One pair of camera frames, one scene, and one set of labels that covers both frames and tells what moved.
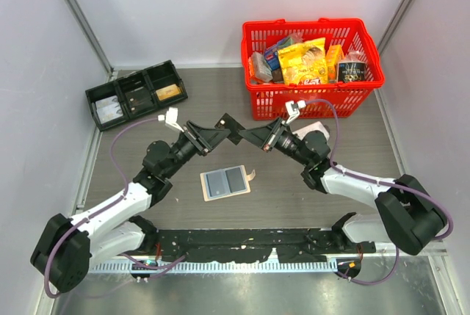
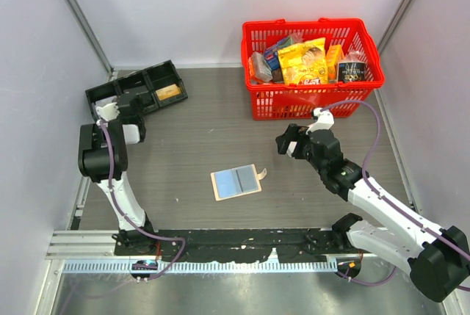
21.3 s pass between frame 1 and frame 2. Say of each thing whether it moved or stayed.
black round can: stayed
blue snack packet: stayed
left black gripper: moved
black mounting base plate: stayed
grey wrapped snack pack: stayed
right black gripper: moved
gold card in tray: stayed
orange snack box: stayed
